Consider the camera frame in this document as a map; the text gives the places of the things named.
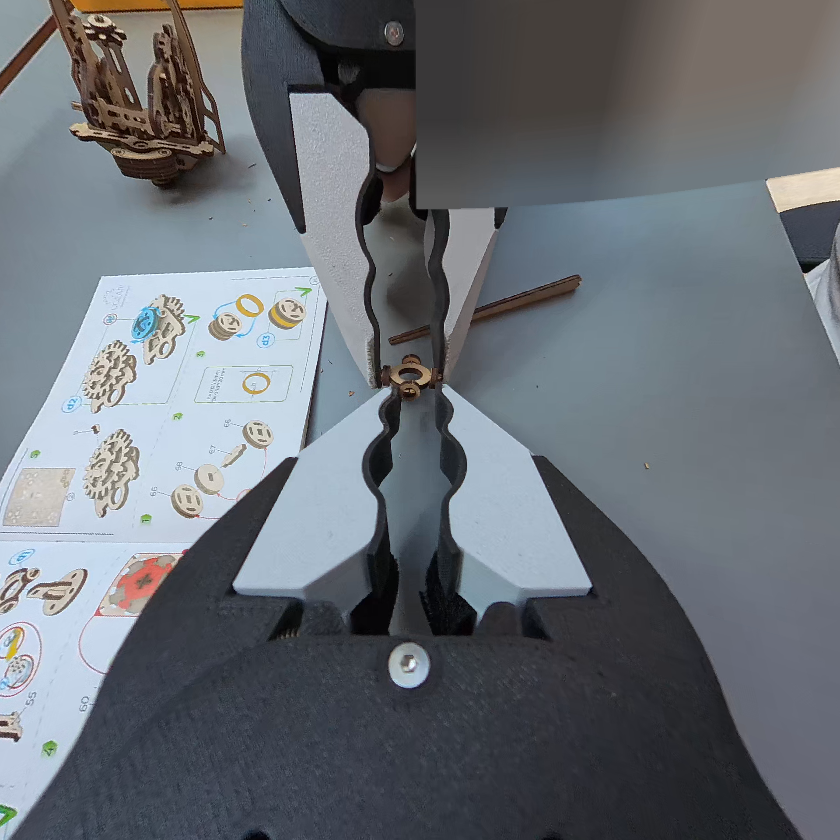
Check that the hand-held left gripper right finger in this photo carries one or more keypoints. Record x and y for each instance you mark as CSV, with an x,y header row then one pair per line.
x,y
518,525

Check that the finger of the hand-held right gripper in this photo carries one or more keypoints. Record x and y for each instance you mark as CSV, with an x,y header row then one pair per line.
x,y
469,262
328,216

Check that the grey desk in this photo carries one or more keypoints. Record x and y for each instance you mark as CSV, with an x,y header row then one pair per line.
x,y
623,394

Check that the printed assembly instruction booklet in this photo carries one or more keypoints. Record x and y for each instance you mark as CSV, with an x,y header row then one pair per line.
x,y
164,394

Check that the person in white shirt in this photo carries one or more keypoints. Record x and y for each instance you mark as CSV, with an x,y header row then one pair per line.
x,y
827,308

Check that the brown wooden ship model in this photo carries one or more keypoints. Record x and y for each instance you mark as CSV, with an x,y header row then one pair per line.
x,y
131,111

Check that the thin wooden stick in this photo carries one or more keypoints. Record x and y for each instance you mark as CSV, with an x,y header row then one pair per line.
x,y
512,302

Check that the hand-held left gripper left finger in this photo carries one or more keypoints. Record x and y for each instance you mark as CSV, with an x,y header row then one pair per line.
x,y
308,525

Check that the yellow plastic bin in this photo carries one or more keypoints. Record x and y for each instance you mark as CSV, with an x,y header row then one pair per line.
x,y
164,3

